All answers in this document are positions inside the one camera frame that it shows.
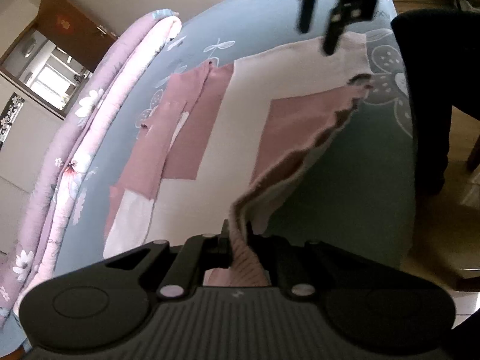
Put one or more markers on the pink and white sweater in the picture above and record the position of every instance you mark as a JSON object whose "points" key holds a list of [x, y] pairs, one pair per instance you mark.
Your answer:
{"points": [[240, 120]]}

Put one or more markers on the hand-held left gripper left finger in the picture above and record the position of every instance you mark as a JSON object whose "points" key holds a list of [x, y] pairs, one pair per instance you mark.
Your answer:
{"points": [[223, 250]]}

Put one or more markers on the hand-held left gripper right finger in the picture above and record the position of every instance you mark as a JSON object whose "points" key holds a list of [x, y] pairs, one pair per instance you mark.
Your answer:
{"points": [[258, 252]]}

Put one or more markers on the black patterned wall strip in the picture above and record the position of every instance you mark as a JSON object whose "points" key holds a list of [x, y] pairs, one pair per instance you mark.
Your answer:
{"points": [[9, 116]]}

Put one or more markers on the person's black clothing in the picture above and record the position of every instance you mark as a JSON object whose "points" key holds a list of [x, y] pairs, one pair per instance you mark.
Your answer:
{"points": [[431, 82]]}

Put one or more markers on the wooden framed doorway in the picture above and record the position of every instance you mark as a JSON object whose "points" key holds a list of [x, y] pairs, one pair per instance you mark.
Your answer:
{"points": [[48, 78]]}

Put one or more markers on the pink floral quilt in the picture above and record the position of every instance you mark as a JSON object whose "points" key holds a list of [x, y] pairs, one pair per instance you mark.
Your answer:
{"points": [[112, 82]]}

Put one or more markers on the brown wooden door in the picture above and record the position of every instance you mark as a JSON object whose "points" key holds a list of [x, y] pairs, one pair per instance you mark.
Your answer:
{"points": [[80, 47]]}

